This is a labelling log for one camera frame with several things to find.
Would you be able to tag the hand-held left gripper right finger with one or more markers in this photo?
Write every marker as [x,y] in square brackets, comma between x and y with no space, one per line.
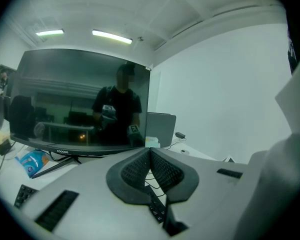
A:
[207,196]

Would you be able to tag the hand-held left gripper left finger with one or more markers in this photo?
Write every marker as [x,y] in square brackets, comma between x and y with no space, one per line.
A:
[95,196]

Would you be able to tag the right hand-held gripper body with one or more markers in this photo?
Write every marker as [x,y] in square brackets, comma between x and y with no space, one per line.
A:
[277,179]

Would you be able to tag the black power adapter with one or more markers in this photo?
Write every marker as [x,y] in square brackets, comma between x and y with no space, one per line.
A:
[180,135]

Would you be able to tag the blue wipes packet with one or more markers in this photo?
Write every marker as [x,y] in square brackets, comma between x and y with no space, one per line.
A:
[32,162]

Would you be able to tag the pale green tissue box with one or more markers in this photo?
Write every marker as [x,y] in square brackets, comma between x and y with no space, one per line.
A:
[152,142]

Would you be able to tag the grey laptop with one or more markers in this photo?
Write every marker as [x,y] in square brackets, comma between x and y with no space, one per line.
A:
[162,127]

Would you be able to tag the black plug charger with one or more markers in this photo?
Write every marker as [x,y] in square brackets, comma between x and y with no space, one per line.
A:
[4,147]

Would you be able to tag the yellow sticky pad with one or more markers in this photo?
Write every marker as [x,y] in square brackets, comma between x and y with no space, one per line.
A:
[1,136]

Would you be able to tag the large curved black monitor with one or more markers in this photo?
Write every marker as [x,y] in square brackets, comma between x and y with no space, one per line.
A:
[65,84]

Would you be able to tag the person's black shirt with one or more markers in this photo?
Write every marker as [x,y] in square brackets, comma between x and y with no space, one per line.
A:
[297,39]

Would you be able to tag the long ceiling light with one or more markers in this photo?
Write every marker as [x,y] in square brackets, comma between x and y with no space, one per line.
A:
[112,36]
[50,32]

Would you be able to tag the small ceiling sensor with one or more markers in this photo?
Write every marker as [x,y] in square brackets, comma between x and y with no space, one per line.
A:
[140,38]

